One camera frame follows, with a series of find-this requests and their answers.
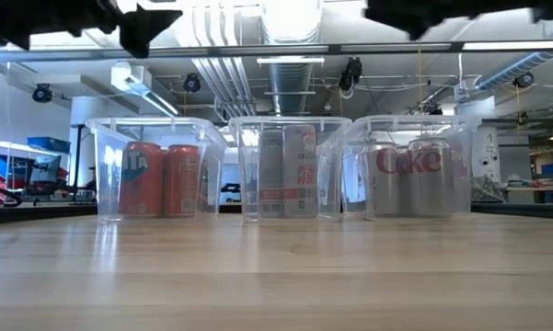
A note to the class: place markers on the clear plastic bin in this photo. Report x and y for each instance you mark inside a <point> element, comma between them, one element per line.
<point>464,197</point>
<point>101,184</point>
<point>244,184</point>

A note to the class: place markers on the black thin stand pole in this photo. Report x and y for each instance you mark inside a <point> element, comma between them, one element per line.
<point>78,161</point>

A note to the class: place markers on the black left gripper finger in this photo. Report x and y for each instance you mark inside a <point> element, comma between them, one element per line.
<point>142,27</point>

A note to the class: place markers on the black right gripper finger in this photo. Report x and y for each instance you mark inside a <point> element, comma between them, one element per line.
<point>409,16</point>

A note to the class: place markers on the blue storage crate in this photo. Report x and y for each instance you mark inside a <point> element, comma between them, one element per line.
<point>48,144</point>

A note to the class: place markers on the wooden workbench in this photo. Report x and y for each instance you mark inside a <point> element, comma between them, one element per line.
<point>529,188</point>

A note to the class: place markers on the white cylindrical device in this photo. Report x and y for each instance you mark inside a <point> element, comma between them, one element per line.
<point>485,151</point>

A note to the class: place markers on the red Fanta soda can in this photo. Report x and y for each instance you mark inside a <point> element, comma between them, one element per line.
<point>180,184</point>
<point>140,193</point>

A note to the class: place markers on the black ceiling-mounted camera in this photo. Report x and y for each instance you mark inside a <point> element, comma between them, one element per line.
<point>41,93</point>
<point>192,83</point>
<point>523,79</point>

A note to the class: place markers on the black rig crossbeam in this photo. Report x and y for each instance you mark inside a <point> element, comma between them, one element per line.
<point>211,50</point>

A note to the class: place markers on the grey crumpled cover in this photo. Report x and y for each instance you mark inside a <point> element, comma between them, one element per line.
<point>485,189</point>

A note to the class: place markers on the black aluminium table frame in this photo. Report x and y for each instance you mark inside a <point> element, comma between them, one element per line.
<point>510,210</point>

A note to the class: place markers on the white ceiling light fixture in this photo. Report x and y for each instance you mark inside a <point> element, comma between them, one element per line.
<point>140,87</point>

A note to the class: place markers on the blue ribbed ceiling duct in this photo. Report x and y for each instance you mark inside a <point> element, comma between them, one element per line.
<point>517,68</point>

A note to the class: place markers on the black hanging camera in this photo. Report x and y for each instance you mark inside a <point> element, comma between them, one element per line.
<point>351,73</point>

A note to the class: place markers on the white tube light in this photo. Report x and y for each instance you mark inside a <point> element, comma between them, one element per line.
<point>290,60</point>

